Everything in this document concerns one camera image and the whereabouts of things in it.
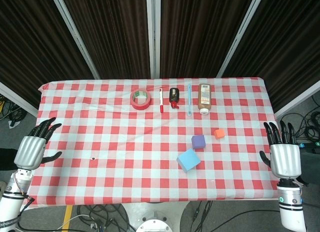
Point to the dark brown corrugated panel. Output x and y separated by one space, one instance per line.
287 42
112 35
200 35
30 42

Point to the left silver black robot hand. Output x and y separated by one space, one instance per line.
30 149

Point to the purple foam cube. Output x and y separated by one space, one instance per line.
198 141

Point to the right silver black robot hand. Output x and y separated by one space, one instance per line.
286 159

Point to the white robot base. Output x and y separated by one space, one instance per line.
155 224

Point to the small orange foam cube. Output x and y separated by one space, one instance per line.
219 134

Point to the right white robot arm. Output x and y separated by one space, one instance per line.
290 207

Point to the red white checkered tablecloth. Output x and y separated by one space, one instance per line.
112 142

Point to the black bottle red cap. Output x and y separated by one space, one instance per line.
173 94

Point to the light blue toothbrush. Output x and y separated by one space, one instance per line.
189 99

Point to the brown bottle white cap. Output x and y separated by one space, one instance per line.
204 102

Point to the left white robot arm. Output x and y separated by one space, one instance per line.
10 204

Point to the red tape roll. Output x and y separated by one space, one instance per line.
143 106

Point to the red white marker pen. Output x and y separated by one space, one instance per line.
161 99

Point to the white partition frame post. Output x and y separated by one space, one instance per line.
297 102
153 35
75 36
239 35
17 101

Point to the large blue foam cube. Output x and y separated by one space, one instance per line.
188 159

